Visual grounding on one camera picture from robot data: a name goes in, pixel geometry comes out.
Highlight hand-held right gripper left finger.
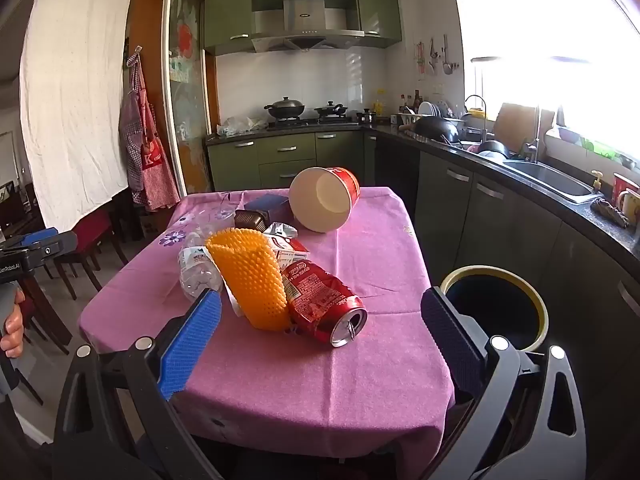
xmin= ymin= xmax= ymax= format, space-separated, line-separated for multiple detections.
xmin=52 ymin=287 xmax=223 ymax=480

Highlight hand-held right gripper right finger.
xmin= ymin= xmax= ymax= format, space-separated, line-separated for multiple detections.
xmin=420 ymin=286 xmax=588 ymax=480

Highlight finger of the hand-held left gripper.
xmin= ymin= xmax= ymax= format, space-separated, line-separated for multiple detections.
xmin=17 ymin=227 xmax=60 ymax=247
xmin=0 ymin=232 xmax=78 ymax=273

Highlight black bin with yellow rim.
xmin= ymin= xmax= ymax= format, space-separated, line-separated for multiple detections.
xmin=440 ymin=266 xmax=550 ymax=353

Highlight orange spiky foam net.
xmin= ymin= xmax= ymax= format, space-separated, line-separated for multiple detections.
xmin=206 ymin=227 xmax=291 ymax=332

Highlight crushed red can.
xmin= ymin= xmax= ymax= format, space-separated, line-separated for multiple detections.
xmin=281 ymin=260 xmax=368 ymax=348

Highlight red and white carton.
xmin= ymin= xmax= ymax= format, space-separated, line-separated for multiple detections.
xmin=270 ymin=237 xmax=311 ymax=273

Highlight person's left hand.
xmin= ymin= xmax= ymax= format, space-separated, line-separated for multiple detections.
xmin=0 ymin=290 xmax=26 ymax=358

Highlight red cushioned chair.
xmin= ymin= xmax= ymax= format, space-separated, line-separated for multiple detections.
xmin=55 ymin=207 xmax=128 ymax=286

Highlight clear plastic bottle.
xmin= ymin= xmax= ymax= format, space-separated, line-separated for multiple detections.
xmin=178 ymin=245 xmax=224 ymax=302

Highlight purple floral tablecloth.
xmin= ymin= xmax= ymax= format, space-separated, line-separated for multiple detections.
xmin=78 ymin=186 xmax=457 ymax=461

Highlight white hanging sheet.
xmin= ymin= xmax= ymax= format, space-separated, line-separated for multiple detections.
xmin=20 ymin=0 xmax=136 ymax=233

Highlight red checked apron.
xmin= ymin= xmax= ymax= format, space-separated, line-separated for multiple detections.
xmin=119 ymin=52 xmax=182 ymax=211

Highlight dark counter cabinets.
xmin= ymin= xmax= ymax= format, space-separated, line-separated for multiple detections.
xmin=365 ymin=132 xmax=640 ymax=361

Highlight brown plastic tray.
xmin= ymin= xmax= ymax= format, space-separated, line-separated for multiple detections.
xmin=234 ymin=210 xmax=268 ymax=233

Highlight silver foil wrapper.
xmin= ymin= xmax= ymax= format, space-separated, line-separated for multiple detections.
xmin=262 ymin=221 xmax=299 ymax=238

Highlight blue cardboard box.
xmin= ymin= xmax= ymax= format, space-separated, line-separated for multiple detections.
xmin=243 ymin=193 xmax=291 ymax=223

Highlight steel sink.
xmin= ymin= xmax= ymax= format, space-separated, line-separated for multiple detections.
xmin=502 ymin=160 xmax=603 ymax=204

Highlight red paper bowl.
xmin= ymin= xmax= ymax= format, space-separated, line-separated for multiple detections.
xmin=289 ymin=166 xmax=361 ymax=234

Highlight glass sliding door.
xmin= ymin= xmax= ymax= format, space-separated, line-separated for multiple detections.
xmin=162 ymin=0 xmax=211 ymax=196

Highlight green lower cabinets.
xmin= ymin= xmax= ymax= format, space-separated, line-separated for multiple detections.
xmin=206 ymin=127 xmax=366 ymax=193

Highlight green cabinets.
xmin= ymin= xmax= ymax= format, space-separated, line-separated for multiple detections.
xmin=204 ymin=0 xmax=403 ymax=56
xmin=206 ymin=127 xmax=366 ymax=193

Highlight black wok without lid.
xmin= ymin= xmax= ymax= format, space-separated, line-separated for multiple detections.
xmin=412 ymin=116 xmax=461 ymax=143

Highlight white plastic bags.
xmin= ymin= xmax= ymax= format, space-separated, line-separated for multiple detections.
xmin=216 ymin=116 xmax=268 ymax=137

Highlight steel faucet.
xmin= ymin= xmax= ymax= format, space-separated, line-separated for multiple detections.
xmin=530 ymin=105 xmax=545 ymax=163

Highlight wooden cutting board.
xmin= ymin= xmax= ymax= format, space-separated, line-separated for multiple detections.
xmin=495 ymin=102 xmax=556 ymax=153

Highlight red mug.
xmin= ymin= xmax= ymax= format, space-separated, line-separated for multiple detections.
xmin=612 ymin=173 xmax=640 ymax=211

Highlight black lidded wok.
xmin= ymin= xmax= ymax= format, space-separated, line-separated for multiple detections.
xmin=264 ymin=96 xmax=306 ymax=121

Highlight gas stove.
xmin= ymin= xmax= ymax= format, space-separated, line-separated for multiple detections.
xmin=267 ymin=116 xmax=363 ymax=129

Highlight hanging kitchen utensils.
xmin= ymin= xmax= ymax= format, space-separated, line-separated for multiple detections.
xmin=427 ymin=35 xmax=460 ymax=77

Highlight green upper cabinets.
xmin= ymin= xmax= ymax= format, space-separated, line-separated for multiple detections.
xmin=204 ymin=0 xmax=403 ymax=56

